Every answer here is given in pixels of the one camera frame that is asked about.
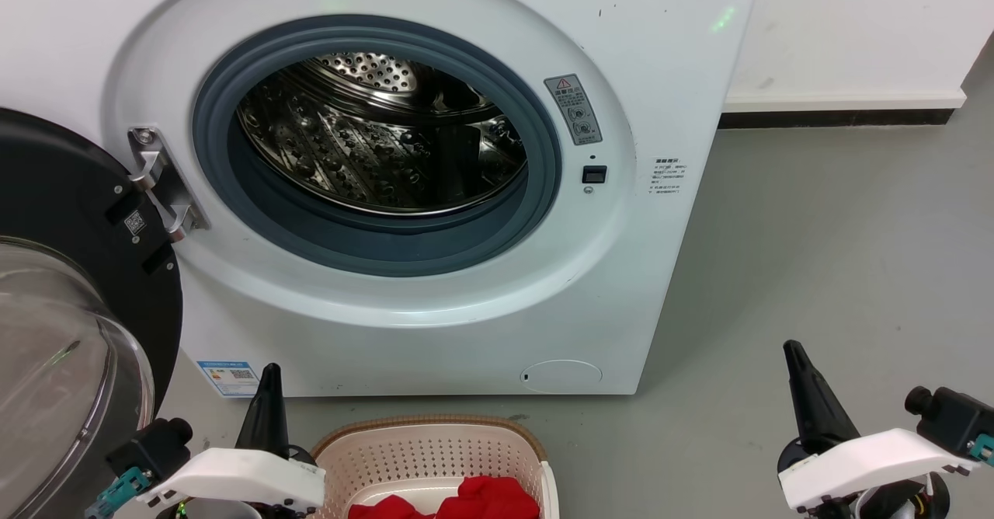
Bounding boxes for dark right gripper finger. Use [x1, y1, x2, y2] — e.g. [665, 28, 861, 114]
[784, 340, 830, 453]
[791, 340, 860, 444]

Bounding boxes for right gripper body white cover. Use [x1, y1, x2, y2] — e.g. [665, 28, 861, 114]
[779, 428, 979, 519]

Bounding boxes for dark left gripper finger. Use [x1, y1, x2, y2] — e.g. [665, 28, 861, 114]
[266, 364, 290, 454]
[235, 364, 273, 451]

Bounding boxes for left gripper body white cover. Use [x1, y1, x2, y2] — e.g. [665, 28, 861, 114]
[136, 448, 325, 519]

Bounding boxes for red and white garment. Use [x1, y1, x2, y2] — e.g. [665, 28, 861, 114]
[348, 475, 541, 519]

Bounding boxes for cream plastic laundry basket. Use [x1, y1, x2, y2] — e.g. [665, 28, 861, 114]
[311, 416, 560, 519]

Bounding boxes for stainless steel washing machine drum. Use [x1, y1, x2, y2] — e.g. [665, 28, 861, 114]
[235, 53, 529, 215]

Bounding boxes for black glass washer door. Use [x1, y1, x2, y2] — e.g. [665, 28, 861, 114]
[0, 107, 184, 519]

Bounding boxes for blue energy label sticker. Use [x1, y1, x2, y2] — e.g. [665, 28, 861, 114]
[196, 361, 261, 398]

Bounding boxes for white front-load washing machine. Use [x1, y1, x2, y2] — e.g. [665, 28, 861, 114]
[0, 0, 766, 397]

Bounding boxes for grey rubber door gasket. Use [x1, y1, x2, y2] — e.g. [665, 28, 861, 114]
[192, 14, 563, 277]

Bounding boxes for round drain filter cover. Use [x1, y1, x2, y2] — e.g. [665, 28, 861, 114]
[520, 360, 603, 394]

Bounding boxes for silver metal door hinge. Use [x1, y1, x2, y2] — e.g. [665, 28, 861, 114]
[128, 125, 209, 242]

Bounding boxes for small printed text label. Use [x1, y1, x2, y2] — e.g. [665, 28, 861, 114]
[651, 157, 686, 195]

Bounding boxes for white and black baseboard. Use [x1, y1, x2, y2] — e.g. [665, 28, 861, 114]
[718, 88, 968, 129]

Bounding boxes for grey warning sticker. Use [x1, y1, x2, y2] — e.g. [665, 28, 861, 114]
[544, 74, 603, 146]

